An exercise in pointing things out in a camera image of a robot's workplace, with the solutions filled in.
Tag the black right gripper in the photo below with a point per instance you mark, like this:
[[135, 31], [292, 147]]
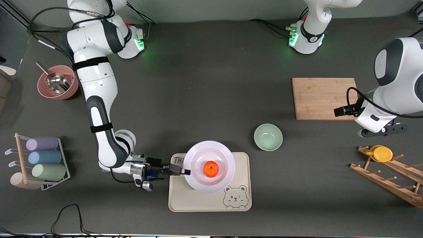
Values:
[[154, 164]]

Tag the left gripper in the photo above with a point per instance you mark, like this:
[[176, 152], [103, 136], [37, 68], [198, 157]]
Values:
[[351, 109]]

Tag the white round plate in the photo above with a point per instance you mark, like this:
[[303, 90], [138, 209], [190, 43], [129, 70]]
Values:
[[198, 155]]

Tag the orange fruit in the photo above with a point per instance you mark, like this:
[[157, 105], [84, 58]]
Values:
[[211, 169]]

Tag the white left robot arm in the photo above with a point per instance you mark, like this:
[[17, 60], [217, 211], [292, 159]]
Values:
[[403, 72]]

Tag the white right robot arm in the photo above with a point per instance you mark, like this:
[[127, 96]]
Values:
[[99, 86]]

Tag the yellow mug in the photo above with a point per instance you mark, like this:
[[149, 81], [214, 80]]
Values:
[[382, 154]]

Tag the cream tray with bear print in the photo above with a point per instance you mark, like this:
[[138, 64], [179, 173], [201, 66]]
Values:
[[198, 201]]

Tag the wooden mug rack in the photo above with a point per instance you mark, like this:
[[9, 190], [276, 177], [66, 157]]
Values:
[[386, 185]]

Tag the wooden cutting board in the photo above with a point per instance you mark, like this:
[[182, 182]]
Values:
[[314, 99]]

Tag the pale green bowl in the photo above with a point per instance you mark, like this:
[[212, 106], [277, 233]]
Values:
[[268, 137]]

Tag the green cup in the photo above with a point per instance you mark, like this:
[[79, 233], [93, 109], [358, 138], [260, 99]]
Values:
[[49, 172]]

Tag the blue cup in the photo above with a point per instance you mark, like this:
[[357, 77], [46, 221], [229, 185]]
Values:
[[45, 157]]

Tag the purple cup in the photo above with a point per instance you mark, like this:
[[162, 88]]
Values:
[[43, 143]]

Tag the metal scoop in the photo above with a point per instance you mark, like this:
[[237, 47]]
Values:
[[57, 82]]

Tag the wooden rack rod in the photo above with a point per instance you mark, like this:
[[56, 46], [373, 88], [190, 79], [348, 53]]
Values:
[[21, 158]]

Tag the pink bowl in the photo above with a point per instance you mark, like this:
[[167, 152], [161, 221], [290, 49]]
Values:
[[43, 89]]

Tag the beige cup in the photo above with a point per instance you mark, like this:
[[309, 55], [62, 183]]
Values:
[[18, 181]]

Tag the beige curved object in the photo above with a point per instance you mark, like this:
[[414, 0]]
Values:
[[7, 70]]

